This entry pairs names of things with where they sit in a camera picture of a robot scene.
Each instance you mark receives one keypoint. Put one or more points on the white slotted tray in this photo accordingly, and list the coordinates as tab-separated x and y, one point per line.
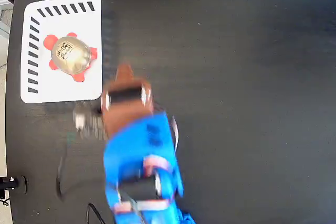
68	87

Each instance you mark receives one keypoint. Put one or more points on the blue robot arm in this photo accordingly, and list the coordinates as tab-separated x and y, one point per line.
136	155

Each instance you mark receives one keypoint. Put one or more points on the green camera circuit board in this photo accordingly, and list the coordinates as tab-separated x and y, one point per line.
89	123

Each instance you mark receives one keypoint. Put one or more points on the black table clamp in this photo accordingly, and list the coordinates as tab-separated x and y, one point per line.
13	183

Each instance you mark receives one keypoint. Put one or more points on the red turtle toy silver shell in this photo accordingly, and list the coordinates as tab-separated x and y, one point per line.
71	54

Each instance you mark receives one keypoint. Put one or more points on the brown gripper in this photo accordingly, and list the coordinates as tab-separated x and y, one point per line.
125	97

